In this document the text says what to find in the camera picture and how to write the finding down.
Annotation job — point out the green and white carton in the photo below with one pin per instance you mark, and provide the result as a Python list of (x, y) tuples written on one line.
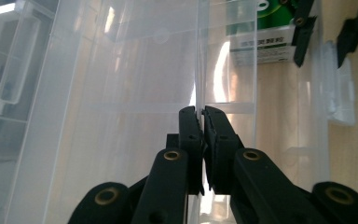
[(267, 37)]

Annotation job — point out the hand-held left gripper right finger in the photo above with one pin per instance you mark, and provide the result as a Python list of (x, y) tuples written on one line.
[(220, 149)]

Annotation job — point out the clear plastic storage box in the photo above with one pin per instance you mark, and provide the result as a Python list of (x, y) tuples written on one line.
[(105, 93)]

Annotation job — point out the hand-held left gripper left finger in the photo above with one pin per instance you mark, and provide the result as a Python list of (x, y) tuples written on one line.
[(191, 146)]

